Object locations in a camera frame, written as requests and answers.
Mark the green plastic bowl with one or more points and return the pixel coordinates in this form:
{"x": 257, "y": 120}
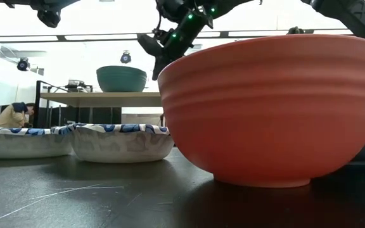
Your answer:
{"x": 120, "y": 80}

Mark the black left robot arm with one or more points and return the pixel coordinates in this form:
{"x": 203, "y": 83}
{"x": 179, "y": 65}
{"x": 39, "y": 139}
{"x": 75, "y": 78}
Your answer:
{"x": 49, "y": 17}

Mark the black monitor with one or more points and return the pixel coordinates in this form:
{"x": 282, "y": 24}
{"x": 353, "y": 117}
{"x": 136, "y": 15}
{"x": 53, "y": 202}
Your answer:
{"x": 2, "y": 111}

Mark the blue patterned paper bowl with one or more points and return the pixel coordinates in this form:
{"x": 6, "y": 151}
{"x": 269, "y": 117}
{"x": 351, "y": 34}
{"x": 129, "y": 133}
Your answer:
{"x": 21, "y": 145}
{"x": 119, "y": 147}

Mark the orange plastic bowl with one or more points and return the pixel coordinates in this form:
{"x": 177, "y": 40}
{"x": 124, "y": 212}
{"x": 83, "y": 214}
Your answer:
{"x": 265, "y": 111}

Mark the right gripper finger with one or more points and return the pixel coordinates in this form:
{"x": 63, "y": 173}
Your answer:
{"x": 149, "y": 44}
{"x": 160, "y": 65}

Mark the black desk equipment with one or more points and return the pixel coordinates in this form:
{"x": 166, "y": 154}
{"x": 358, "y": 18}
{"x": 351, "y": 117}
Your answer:
{"x": 78, "y": 86}

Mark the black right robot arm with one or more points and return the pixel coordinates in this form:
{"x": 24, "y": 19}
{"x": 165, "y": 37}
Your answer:
{"x": 353, "y": 16}

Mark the small dark object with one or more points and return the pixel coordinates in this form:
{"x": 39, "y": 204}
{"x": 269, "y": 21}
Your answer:
{"x": 295, "y": 30}

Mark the black ceiling spotlight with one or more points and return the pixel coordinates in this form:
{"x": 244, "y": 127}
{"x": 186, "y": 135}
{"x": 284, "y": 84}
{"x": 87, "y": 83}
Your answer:
{"x": 125, "y": 57}
{"x": 23, "y": 64}

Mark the black overhead rail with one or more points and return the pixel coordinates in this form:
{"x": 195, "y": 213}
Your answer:
{"x": 138, "y": 35}

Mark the person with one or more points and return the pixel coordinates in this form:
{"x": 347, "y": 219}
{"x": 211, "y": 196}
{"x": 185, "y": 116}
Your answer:
{"x": 11, "y": 117}

